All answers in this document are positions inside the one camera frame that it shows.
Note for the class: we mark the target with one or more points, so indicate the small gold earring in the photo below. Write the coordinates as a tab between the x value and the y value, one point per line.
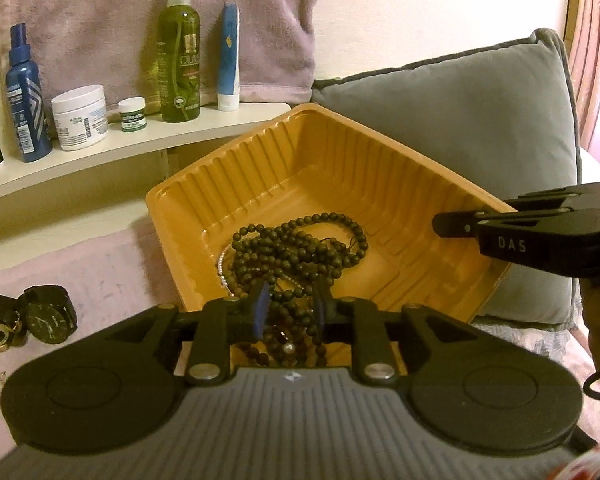
0	377

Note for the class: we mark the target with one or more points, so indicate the large white cream jar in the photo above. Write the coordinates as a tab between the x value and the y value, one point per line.
80	120

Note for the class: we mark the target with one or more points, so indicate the blue spray bottle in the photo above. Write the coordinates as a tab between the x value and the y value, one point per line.
27	110

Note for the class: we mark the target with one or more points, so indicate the small white green-label jar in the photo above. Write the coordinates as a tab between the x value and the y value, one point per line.
133	117

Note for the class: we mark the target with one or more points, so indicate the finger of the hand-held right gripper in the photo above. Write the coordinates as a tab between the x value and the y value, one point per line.
550	199
455	225

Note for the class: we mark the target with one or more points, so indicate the white wooden shelf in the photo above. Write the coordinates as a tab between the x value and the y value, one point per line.
130	142

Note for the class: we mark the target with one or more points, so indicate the pink curtain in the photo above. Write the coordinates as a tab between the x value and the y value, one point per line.
595	60

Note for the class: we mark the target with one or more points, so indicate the black wrist watch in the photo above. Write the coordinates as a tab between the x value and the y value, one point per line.
50	320

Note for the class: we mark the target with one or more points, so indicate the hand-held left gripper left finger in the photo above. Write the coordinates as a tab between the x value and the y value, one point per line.
259	310

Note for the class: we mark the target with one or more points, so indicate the blue white-capped tube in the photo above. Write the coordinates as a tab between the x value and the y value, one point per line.
228	60

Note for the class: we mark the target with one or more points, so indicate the orange plastic tray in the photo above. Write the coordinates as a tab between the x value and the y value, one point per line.
330	160

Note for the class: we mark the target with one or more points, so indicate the pink bed sheet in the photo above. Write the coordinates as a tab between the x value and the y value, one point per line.
110	270

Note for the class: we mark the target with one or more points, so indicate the pink towel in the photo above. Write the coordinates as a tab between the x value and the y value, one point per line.
105	10

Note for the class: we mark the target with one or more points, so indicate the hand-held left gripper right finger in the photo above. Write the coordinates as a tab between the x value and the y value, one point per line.
321	310

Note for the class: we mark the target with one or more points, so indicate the grey cushion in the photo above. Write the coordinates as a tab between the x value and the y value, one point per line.
455	120

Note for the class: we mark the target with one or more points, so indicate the red white packet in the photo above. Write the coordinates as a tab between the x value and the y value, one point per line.
590	465

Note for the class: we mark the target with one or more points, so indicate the green liquid spray bottle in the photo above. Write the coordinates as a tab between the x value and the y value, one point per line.
180	60

